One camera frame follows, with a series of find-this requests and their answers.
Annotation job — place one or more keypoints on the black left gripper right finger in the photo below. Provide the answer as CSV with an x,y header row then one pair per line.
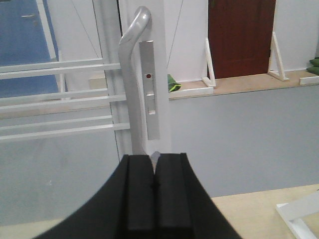
x,y
184,209

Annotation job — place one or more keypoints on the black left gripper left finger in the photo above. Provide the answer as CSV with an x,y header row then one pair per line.
x,y
123,208

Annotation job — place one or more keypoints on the silver door handle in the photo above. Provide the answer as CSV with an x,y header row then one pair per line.
x,y
129,39

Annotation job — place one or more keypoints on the brown wooden door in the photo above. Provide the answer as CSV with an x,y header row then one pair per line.
x,y
240,33

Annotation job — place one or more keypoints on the blue door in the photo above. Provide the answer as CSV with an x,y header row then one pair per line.
x,y
27,37

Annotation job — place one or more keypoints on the plywood base platform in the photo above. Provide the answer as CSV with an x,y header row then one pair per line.
x,y
254,215

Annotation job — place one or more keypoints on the fixed white glass panel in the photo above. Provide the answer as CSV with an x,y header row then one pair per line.
x,y
58,149

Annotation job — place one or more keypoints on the white diagonal brace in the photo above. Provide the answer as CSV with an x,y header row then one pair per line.
x,y
292,214

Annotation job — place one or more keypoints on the green sandbag in tray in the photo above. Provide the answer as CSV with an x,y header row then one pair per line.
x,y
172,84

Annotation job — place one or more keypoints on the green sandbags at right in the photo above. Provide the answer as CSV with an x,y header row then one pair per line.
x,y
314,68

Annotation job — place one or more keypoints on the white wooden base frame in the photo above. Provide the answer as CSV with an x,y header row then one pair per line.
x,y
203,87

